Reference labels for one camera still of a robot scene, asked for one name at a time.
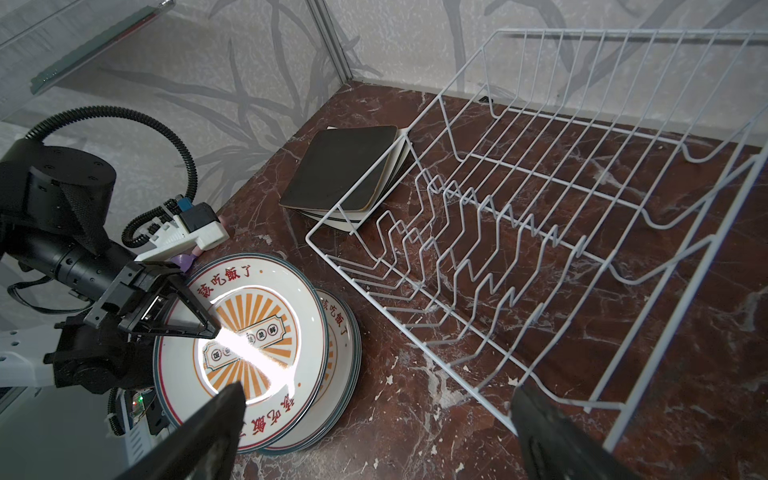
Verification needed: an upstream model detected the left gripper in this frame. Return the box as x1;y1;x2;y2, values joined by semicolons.
84;261;221;340

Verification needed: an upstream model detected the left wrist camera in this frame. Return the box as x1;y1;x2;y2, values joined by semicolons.
135;197;218;263

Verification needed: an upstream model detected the round white plate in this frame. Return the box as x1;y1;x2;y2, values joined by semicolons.
260;289;362;456
153;253;330;453

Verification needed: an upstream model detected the white wire dish rack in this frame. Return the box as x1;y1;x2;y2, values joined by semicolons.
306;28;767;450

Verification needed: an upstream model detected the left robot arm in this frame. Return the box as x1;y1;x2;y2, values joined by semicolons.
1;105;228;394

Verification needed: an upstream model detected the clear plastic wall shelf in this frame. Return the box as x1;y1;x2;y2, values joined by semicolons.
1;0;161;119

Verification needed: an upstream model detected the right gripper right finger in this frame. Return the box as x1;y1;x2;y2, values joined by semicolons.
511;385;638;479

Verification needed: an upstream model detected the black square plate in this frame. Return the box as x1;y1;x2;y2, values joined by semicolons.
280;125;399;212

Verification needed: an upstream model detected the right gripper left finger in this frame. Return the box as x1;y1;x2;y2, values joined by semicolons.
119;382;246;479

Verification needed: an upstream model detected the left circuit board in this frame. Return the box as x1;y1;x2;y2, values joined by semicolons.
106;388;170;437

